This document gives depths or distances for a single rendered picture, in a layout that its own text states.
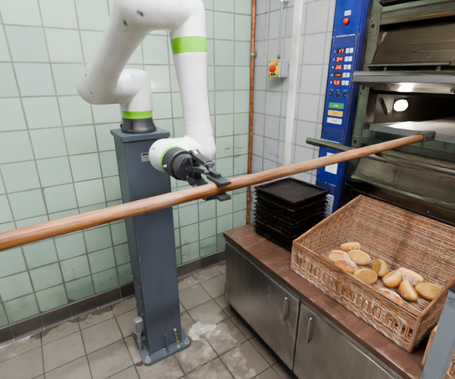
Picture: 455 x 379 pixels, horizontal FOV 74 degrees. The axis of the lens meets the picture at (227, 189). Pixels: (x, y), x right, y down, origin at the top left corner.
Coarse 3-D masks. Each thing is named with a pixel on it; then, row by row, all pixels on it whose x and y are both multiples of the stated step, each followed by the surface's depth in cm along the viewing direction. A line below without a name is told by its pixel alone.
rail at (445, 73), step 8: (360, 72) 128; (368, 72) 126; (376, 72) 123; (384, 72) 120; (392, 72) 118; (400, 72) 115; (408, 72) 113; (416, 72) 110; (424, 72) 108; (432, 72) 106; (440, 72) 104; (448, 72) 102
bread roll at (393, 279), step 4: (392, 272) 129; (396, 272) 127; (384, 276) 129; (388, 276) 126; (392, 276) 125; (396, 276) 125; (400, 276) 126; (384, 280) 126; (388, 280) 124; (392, 280) 124; (396, 280) 124; (400, 280) 125; (388, 284) 125; (392, 284) 124; (396, 284) 124
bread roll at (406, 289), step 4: (404, 280) 123; (408, 280) 122; (400, 284) 123; (404, 284) 120; (408, 284) 119; (400, 288) 121; (404, 288) 119; (408, 288) 118; (412, 288) 118; (400, 292) 121; (404, 292) 118; (408, 292) 117; (412, 292) 117; (416, 292) 120; (404, 296) 118; (408, 296) 117; (412, 296) 116; (416, 296) 116; (408, 300) 118; (412, 300) 117
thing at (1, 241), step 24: (384, 144) 105; (288, 168) 82; (312, 168) 88; (192, 192) 68; (216, 192) 71; (72, 216) 57; (96, 216) 58; (120, 216) 60; (0, 240) 50; (24, 240) 52
